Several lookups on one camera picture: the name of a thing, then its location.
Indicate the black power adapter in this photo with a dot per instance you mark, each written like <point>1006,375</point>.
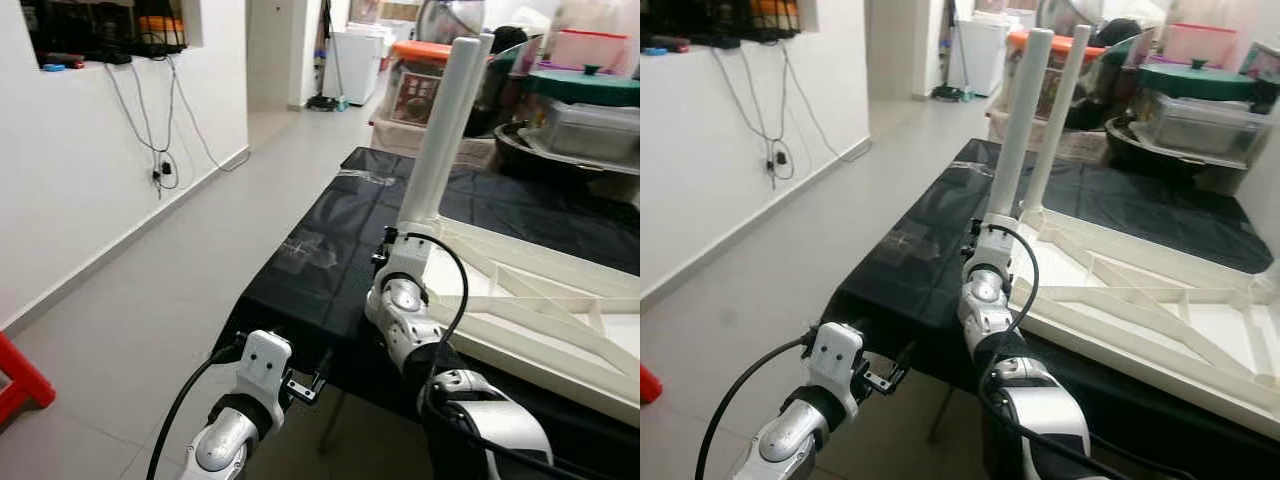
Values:
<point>780,158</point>
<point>165,170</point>

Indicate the red plastic object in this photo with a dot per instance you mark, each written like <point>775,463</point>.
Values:
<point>20,375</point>
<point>648,385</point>

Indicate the clear tape patch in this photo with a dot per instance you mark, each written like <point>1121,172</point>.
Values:
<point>915,245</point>
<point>365,178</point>
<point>310,250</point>

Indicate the silver metal pot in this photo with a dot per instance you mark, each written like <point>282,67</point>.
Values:
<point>1065,15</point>
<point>450,15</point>

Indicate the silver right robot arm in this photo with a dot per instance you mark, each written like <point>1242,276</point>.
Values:
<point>985,290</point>
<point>400,300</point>

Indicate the white appliance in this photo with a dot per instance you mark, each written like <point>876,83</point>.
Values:
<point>355,65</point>
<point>975,55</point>

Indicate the black head mop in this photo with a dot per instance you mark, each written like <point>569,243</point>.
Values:
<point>322,100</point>
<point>945,92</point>

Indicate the orange lid storage box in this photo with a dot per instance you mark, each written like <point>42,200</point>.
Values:
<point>415,90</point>
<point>1015,42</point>

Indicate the black round bowl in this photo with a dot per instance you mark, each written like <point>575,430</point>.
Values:
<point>520,150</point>
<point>1130,145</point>

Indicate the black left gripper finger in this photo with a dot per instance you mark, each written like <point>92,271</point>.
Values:
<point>324,366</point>
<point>903,360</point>

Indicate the colourful printed carton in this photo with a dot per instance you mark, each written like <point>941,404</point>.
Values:
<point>1262,65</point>

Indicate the grey metal table frame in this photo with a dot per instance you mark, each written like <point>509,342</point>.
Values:
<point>330,420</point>
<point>940,420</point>

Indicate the white plastic children table top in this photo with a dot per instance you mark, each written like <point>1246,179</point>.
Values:
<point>560,320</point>
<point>1150,320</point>

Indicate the beige patterned box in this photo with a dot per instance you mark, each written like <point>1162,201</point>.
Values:
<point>400,132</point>
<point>1000,122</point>

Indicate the black tablecloth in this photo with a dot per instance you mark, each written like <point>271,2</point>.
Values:
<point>900,250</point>
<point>330,250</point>

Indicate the pink plastic box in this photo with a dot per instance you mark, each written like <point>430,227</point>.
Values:
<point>585,48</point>
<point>1200,45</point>

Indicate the clear plastic storage box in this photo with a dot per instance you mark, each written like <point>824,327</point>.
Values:
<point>595,130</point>
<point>1200,125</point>

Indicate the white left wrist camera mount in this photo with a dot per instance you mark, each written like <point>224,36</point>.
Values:
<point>265,362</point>
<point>838,355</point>

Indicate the green round lid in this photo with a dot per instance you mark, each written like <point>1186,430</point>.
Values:
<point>590,85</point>
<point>1200,80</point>

